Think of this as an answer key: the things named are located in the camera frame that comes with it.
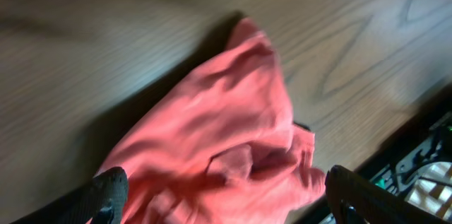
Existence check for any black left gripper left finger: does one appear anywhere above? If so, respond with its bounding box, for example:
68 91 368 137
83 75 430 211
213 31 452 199
11 167 129 224

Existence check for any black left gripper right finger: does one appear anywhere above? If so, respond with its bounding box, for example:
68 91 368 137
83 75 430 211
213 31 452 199
325 165 447 224

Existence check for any red soccer t-shirt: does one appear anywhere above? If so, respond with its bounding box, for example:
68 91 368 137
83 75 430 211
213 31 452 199
101 18 326 223

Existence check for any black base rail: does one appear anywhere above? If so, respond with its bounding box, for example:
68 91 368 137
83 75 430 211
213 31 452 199
292 86 452 224

